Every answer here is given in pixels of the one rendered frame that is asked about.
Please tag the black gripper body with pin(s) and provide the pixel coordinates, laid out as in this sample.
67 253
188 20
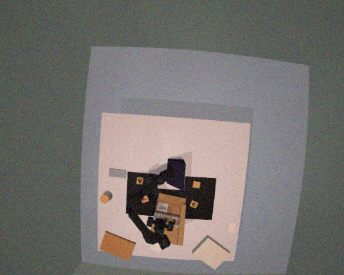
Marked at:
169 227

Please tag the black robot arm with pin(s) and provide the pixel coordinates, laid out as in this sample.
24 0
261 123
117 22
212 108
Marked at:
158 235

